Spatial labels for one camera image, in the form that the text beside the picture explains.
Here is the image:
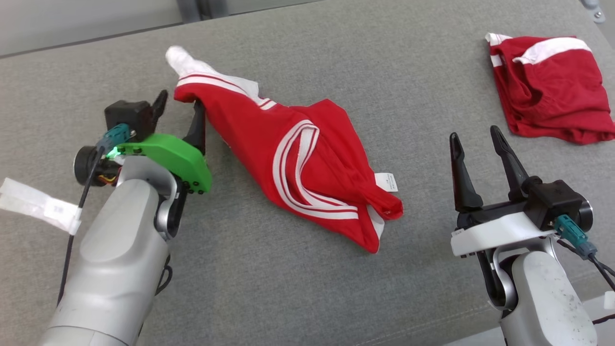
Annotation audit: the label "teal cable connector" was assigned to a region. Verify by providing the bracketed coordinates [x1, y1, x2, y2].
[553, 215, 599, 260]
[95, 124, 132, 155]

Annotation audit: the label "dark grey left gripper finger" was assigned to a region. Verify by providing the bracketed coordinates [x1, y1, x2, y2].
[183, 99, 208, 157]
[151, 90, 169, 126]

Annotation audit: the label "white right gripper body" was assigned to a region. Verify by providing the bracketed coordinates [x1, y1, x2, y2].
[451, 199, 560, 258]

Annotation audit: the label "thin black cable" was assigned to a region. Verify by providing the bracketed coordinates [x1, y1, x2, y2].
[57, 144, 105, 308]
[557, 240, 615, 327]

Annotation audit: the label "red shorts with white stripe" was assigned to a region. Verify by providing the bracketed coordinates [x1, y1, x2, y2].
[485, 33, 615, 145]

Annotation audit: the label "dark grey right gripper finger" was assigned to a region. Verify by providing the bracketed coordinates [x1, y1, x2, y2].
[490, 125, 531, 202]
[449, 132, 484, 213]

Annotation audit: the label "red t-shirt with white sleeves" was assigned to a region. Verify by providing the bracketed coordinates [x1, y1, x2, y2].
[165, 46, 404, 254]

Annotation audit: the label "white tape cable tag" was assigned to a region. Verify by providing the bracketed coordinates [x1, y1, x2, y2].
[0, 177, 83, 235]

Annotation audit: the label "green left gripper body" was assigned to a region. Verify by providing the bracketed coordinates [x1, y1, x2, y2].
[115, 134, 213, 195]

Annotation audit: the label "grey metal frame leg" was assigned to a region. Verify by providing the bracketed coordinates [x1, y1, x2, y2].
[579, 0, 607, 24]

